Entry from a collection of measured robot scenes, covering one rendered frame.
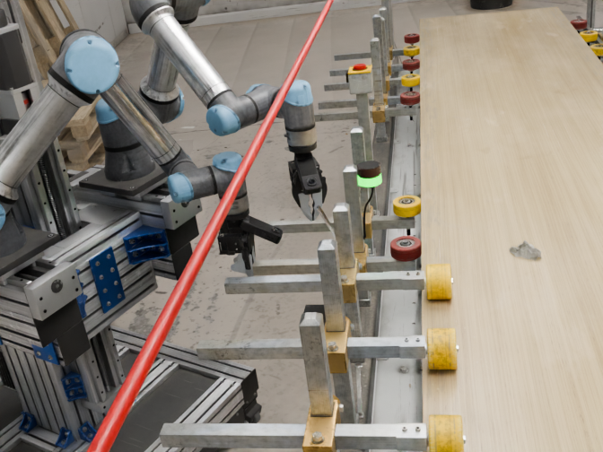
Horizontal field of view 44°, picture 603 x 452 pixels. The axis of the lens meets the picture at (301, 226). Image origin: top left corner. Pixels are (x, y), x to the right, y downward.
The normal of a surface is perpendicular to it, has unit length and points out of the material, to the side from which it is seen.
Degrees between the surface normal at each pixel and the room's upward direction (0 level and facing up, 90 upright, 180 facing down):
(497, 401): 0
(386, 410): 0
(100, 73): 85
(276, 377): 0
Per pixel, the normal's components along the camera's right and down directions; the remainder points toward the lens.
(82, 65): 0.45, 0.28
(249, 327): -0.12, -0.88
